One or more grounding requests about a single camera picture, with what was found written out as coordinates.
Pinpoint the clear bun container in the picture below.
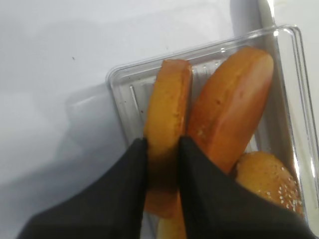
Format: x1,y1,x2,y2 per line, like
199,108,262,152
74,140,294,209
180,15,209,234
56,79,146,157
106,25,319,235

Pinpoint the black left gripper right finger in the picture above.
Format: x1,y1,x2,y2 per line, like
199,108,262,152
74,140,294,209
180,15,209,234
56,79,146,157
178,137,315,239

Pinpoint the bun half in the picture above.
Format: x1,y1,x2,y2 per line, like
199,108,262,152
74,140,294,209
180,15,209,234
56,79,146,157
187,47,274,173
144,60,192,218

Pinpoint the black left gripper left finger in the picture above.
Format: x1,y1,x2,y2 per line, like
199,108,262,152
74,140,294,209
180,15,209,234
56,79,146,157
18,139,147,239

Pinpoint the right sesame top bun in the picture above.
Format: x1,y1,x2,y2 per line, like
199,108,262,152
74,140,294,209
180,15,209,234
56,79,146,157
235,151,304,217

